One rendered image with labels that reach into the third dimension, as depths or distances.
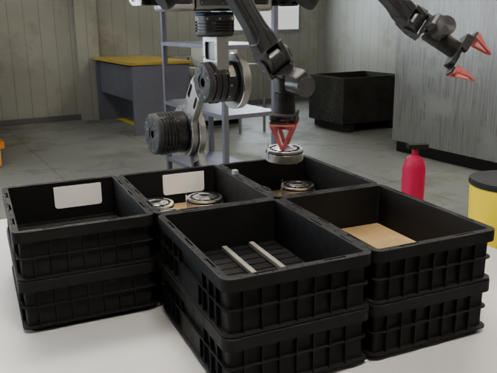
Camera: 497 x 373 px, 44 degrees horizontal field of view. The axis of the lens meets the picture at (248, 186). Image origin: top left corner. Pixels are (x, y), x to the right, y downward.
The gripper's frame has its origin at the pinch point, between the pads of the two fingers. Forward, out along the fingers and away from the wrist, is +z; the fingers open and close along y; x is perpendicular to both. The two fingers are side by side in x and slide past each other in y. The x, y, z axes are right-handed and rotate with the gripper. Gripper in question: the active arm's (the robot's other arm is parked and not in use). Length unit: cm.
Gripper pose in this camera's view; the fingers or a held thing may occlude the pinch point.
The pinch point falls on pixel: (284, 144)
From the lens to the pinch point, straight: 169.0
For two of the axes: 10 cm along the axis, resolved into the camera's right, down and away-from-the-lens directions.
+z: 0.1, 9.5, 3.1
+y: 2.4, -3.0, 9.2
